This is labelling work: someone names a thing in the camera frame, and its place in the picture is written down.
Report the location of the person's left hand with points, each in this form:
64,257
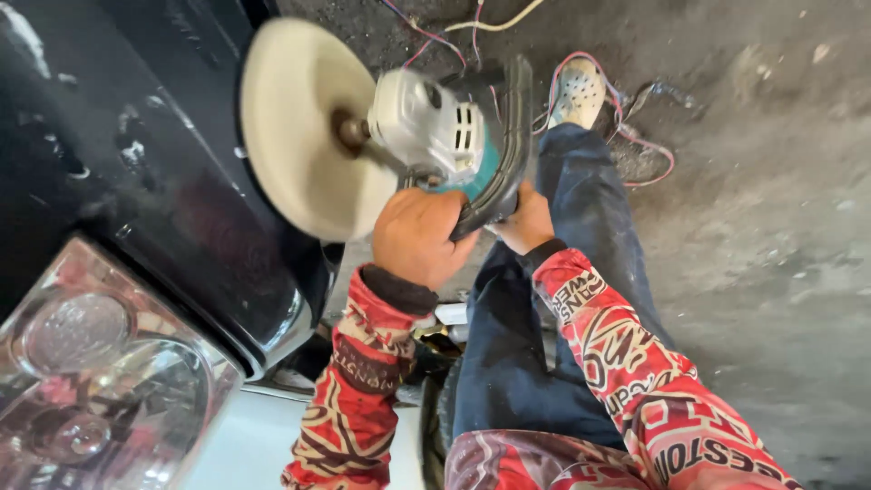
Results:
415,235

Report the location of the person's right hand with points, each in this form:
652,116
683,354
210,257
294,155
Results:
527,224

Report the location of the teal and grey polisher machine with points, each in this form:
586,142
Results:
456,136

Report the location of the person's blue jeans leg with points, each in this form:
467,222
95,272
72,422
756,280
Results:
544,326

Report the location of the white perforated clog shoe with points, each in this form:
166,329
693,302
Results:
577,94

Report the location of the white foam polishing pad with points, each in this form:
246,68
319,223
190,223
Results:
299,129

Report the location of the person's red printed shirt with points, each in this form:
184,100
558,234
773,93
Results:
544,463

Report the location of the white car bumper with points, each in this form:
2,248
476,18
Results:
286,442

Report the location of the black car body panel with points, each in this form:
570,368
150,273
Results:
150,156

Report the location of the clear car headlight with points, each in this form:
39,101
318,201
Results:
102,381

